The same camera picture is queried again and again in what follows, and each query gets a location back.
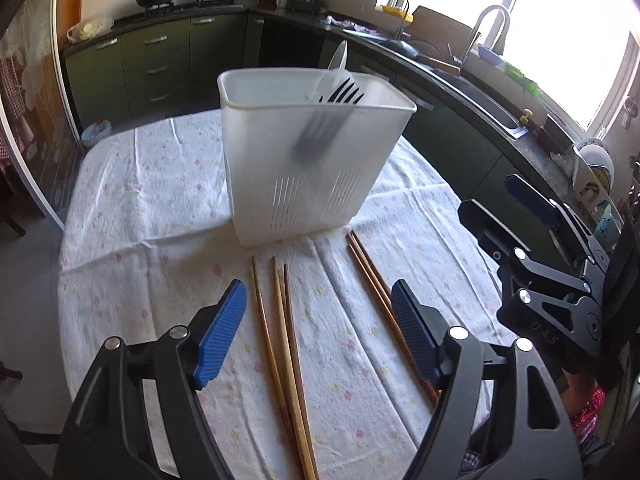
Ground white plastic bag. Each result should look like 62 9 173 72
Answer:
66 15 115 43

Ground green plastic container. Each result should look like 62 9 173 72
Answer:
505 62 542 96

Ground blue bowl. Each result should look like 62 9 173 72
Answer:
477 44 505 66

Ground floral glass sliding door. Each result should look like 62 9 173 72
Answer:
0 0 86 231

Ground white plastic utensil holder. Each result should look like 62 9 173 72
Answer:
217 66 418 248

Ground small trash bin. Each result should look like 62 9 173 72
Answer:
80 119 113 148

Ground black box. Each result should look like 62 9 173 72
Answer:
542 112 586 151

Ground clear plastic knife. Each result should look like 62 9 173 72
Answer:
310 40 349 102

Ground white dish rack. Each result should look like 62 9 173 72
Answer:
572 142 631 241

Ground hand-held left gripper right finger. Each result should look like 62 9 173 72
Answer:
390 279 583 480

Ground wooden cutting board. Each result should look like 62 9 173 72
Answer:
410 5 481 56

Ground red checked apron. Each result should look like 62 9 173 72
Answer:
0 55 23 171

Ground dark stone countertop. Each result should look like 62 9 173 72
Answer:
62 2 586 196

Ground steel kitchen sink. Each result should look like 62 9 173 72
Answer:
350 30 528 138

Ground yellow plastic tray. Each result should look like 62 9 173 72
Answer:
380 5 415 23

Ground white plate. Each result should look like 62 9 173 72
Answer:
580 144 616 196

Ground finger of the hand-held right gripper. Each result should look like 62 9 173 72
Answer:
457 199 606 372
504 174 611 281

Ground tall chrome faucet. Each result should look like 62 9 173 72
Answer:
457 4 512 76

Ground white floral tablecloth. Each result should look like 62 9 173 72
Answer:
57 110 521 480

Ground crumpled dish cloth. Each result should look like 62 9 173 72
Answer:
320 15 366 31

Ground kitchen window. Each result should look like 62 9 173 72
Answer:
375 0 640 131

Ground small chrome faucet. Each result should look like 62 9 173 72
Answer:
387 0 411 41

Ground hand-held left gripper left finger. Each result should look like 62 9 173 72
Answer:
52 280 248 480

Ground green base cabinets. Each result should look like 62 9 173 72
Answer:
62 10 561 226

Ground black gas stove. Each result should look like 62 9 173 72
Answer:
137 0 236 13

